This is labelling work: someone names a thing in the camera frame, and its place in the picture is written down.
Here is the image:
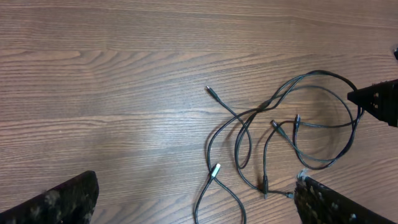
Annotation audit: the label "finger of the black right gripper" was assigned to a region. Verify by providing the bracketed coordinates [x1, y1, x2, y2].
[347, 80, 397, 127]

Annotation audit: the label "black USB cables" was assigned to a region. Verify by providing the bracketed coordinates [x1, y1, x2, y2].
[194, 70, 364, 224]

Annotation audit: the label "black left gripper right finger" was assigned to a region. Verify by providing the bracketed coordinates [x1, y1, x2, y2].
[294, 175, 394, 224]

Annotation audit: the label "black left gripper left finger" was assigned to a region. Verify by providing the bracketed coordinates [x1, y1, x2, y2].
[1, 170, 99, 224]

